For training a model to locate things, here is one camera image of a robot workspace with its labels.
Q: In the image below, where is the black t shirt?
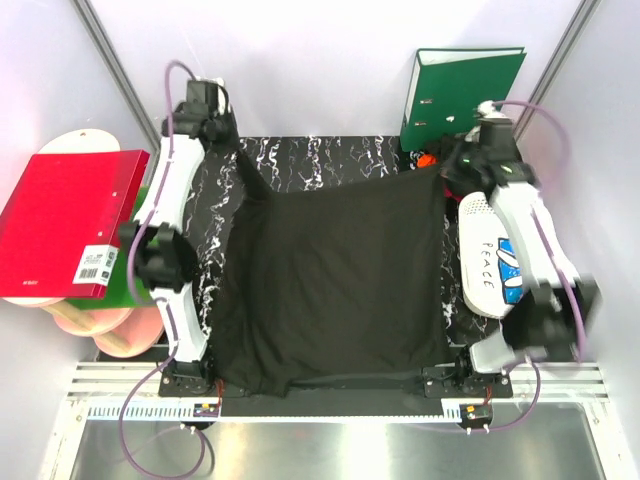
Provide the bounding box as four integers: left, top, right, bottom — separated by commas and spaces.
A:
207, 152, 450, 396

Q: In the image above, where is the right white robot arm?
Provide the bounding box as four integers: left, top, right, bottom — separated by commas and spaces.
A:
442, 100, 599, 391

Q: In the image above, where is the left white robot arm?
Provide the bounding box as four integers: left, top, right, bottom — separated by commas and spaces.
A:
119, 78, 237, 396

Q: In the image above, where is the folded dark shirts pile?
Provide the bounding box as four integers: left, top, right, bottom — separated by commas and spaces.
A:
425, 133, 469, 172

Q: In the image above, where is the black marbled table mat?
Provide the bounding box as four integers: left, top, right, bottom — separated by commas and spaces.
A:
183, 136, 498, 345

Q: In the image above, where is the orange garment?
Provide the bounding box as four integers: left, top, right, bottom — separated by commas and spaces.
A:
416, 153, 439, 168

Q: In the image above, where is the green lever arch binder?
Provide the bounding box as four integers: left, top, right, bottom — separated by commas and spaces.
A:
399, 47, 526, 152

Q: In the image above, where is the white printed t shirt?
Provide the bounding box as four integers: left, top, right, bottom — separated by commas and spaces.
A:
458, 192, 526, 319

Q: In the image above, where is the white plastic laundry basket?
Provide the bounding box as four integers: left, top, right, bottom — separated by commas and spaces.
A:
458, 192, 526, 321

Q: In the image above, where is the green plastic folder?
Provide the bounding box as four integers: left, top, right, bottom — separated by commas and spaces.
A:
64, 184, 161, 312

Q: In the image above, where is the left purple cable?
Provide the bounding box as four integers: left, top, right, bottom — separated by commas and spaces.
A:
119, 59, 216, 476

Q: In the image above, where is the red ring binder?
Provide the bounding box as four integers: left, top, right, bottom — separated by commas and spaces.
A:
1, 150, 149, 299

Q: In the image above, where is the aluminium frame profile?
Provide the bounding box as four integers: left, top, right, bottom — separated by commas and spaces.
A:
67, 362, 608, 401

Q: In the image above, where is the white slotted cable duct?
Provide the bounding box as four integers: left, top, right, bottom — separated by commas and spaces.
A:
88, 402, 220, 421

